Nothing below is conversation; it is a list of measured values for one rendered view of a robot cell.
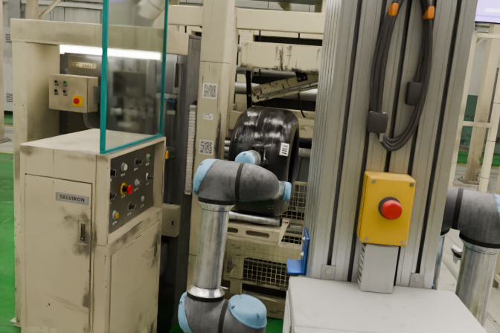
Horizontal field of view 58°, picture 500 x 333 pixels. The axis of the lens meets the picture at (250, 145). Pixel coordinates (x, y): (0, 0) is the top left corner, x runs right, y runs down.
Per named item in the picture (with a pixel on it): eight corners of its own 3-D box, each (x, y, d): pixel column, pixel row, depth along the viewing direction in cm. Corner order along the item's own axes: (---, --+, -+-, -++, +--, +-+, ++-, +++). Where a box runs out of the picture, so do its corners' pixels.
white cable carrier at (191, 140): (184, 193, 239) (189, 105, 231) (187, 191, 244) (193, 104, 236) (192, 195, 238) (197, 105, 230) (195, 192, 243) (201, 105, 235)
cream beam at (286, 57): (239, 68, 247) (241, 40, 245) (249, 68, 271) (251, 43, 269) (351, 76, 235) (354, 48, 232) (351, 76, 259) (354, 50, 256)
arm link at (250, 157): (232, 172, 172) (234, 151, 171) (239, 169, 183) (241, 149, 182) (252, 175, 170) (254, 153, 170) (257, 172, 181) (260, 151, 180)
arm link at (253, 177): (279, 165, 130) (292, 178, 178) (242, 160, 132) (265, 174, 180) (274, 205, 129) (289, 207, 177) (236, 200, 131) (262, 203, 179)
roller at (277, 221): (216, 212, 233) (213, 218, 229) (215, 205, 230) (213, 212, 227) (283, 222, 226) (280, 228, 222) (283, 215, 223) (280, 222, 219)
